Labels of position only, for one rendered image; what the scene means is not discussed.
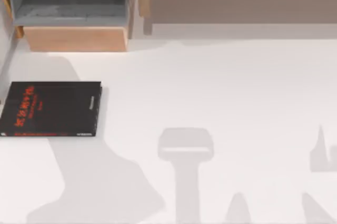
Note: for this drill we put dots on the pale wooden drawer front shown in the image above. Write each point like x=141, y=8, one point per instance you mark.
x=75, y=39

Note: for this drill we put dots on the black book with red lettering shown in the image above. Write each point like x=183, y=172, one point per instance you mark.
x=52, y=109

